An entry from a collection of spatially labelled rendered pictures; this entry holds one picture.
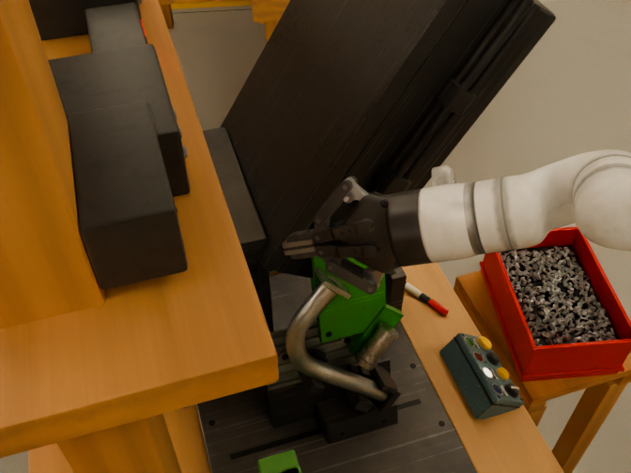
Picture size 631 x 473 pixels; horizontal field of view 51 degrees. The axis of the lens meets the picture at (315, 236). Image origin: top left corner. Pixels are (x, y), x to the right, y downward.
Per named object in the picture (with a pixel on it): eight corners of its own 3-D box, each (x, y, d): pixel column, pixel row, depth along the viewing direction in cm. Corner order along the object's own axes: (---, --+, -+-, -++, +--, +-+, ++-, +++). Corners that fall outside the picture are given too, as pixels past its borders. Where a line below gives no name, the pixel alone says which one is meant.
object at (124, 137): (161, 160, 64) (148, 98, 59) (190, 272, 54) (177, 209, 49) (86, 175, 62) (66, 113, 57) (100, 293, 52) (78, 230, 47)
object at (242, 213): (241, 251, 145) (226, 125, 121) (279, 363, 125) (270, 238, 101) (158, 271, 141) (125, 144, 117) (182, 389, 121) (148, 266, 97)
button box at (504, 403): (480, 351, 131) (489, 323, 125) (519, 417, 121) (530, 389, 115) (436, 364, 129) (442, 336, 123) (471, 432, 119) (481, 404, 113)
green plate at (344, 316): (369, 299, 117) (364, 194, 106) (387, 326, 110) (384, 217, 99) (307, 315, 115) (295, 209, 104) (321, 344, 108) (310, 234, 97)
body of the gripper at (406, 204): (419, 192, 61) (326, 208, 65) (437, 277, 63) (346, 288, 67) (433, 175, 68) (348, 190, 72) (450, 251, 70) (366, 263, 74)
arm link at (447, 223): (450, 244, 74) (506, 236, 71) (431, 282, 64) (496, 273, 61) (433, 165, 72) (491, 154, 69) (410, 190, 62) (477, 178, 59)
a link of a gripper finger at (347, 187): (360, 179, 68) (332, 224, 71) (346, 170, 69) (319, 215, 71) (352, 186, 66) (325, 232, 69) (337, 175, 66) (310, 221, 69)
